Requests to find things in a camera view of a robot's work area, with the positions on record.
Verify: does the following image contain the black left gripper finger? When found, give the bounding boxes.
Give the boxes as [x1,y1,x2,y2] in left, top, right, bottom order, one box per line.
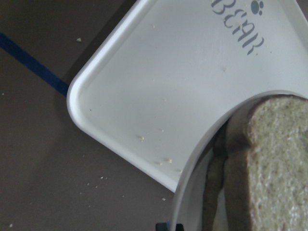
[155,223,183,231]

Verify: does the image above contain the white plate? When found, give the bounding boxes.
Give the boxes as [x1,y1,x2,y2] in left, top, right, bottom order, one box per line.
[170,94,307,231]

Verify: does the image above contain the toasted bread slice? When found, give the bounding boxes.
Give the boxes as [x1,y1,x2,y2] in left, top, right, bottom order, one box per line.
[247,95,308,231]

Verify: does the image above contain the white bear tray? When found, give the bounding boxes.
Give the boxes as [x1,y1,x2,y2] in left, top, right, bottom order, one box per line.
[67,0,308,191]

